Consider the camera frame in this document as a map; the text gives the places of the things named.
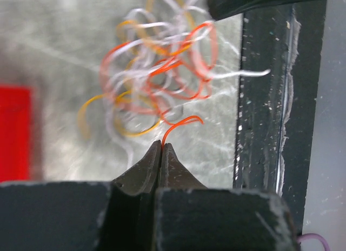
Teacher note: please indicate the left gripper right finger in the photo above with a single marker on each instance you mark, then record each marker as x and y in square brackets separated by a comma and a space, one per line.
[173, 174]

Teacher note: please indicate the red three-compartment tray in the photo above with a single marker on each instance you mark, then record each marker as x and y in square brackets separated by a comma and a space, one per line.
[15, 133]

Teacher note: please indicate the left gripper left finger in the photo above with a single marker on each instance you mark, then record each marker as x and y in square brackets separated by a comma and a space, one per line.
[141, 177]

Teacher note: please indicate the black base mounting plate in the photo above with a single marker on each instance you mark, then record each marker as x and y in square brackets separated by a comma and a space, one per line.
[276, 113]

